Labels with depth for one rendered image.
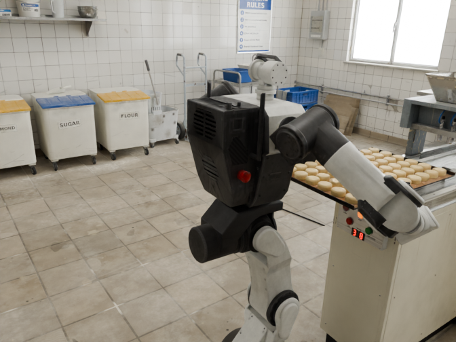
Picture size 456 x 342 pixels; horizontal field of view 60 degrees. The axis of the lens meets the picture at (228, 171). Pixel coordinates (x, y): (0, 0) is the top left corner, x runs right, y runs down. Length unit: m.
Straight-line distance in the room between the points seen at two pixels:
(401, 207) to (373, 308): 0.97
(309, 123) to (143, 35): 4.61
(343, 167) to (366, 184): 0.06
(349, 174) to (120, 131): 4.00
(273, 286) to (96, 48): 4.26
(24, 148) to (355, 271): 3.55
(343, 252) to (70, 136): 3.40
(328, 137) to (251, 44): 5.48
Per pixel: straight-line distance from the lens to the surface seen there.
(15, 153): 4.55
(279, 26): 6.81
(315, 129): 0.99
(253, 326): 1.60
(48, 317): 2.54
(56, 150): 4.63
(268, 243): 1.29
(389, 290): 1.84
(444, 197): 1.91
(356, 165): 0.98
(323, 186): 1.43
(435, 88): 2.39
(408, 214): 1.03
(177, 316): 2.39
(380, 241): 1.73
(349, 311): 2.04
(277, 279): 1.45
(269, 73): 1.14
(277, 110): 1.09
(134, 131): 4.85
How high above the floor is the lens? 1.54
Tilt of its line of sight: 20 degrees down
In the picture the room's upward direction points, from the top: 1 degrees clockwise
